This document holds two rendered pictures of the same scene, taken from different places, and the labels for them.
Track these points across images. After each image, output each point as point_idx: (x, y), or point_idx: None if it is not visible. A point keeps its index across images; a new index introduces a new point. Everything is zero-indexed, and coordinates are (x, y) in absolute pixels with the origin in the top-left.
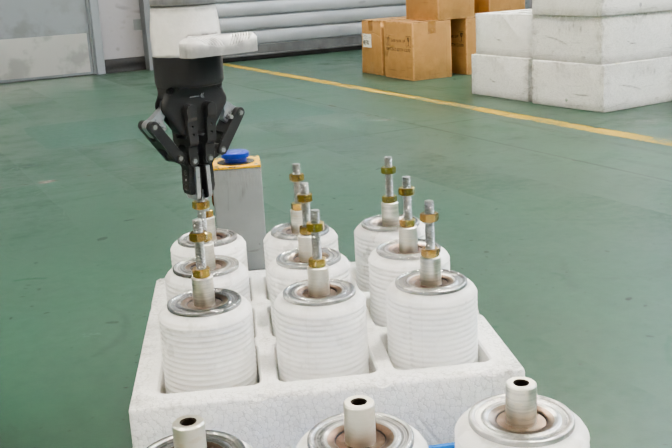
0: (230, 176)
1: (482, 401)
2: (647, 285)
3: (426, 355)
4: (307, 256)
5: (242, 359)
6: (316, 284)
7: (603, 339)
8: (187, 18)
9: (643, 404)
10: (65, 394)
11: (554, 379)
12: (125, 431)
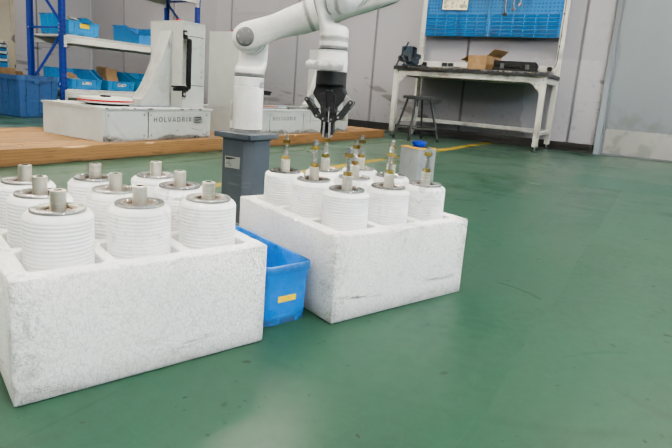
0: (407, 151)
1: (217, 193)
2: None
3: (322, 218)
4: None
5: (279, 195)
6: (309, 173)
7: (579, 330)
8: (322, 53)
9: (503, 347)
10: None
11: (496, 320)
12: None
